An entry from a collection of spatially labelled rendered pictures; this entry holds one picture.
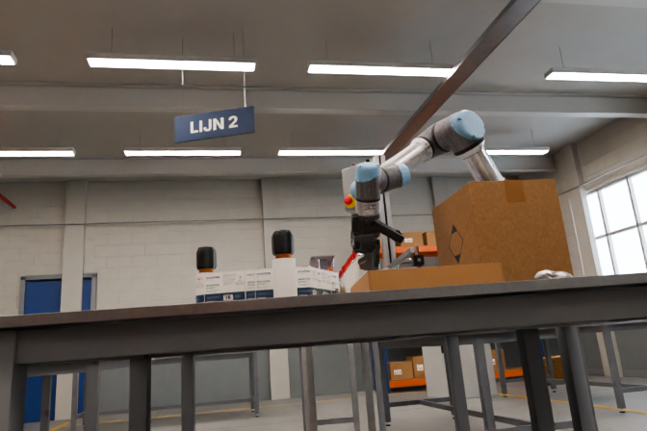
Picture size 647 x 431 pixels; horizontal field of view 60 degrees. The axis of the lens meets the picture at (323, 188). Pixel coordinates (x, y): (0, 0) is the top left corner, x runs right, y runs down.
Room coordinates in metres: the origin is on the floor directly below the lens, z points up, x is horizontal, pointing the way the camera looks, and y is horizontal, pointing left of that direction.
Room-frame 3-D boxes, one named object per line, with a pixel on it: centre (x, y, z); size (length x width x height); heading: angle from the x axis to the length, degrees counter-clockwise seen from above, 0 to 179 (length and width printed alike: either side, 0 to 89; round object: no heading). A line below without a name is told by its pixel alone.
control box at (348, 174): (2.33, -0.18, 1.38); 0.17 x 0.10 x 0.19; 60
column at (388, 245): (2.27, -0.24, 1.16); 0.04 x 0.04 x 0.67; 5
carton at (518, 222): (1.56, -0.47, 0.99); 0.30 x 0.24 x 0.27; 9
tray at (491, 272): (1.22, -0.19, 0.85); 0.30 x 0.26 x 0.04; 5
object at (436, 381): (7.87, -1.59, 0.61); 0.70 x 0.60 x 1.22; 24
